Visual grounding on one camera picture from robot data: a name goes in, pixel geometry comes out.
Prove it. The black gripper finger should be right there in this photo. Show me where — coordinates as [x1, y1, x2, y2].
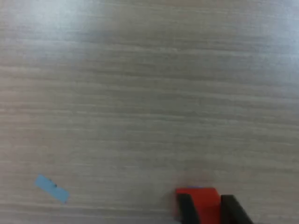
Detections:
[221, 195, 254, 224]
[177, 193, 201, 224]

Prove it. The red cube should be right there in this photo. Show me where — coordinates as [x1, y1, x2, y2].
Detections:
[175, 187, 221, 224]

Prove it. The blue tape piece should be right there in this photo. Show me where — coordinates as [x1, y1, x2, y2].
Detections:
[34, 174, 71, 204]

